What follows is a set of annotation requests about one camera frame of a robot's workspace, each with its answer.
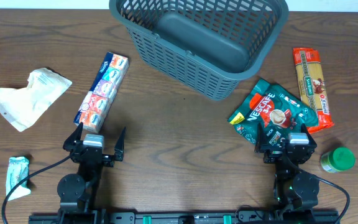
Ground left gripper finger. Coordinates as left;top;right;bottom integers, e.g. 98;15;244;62
63;123;83;152
114;127;126;161

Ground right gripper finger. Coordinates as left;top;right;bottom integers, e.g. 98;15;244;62
301;124;317;149
254;123;270;153

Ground green Nescafe coffee bag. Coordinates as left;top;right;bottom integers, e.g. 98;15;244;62
228;79;319;146

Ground spaghetti pasta packet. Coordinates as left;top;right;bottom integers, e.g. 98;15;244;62
293;47;334;133

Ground tissue multipack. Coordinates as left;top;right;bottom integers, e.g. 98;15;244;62
73;52;129;133

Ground green lidded jar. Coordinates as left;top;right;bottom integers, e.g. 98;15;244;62
320;147;356;173

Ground beige paper pouch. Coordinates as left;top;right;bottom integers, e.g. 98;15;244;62
0;68;72;132

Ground grey plastic basket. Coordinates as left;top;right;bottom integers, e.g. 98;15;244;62
109;0;289;100

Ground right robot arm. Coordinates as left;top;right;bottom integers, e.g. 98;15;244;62
255;124;319;222

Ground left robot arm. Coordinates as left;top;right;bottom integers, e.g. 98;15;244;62
57;123;126;224

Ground small mint wrapper packet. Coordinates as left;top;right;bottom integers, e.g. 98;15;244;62
6;156;31;201

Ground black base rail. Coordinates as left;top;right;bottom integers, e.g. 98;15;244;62
28;210;339;224

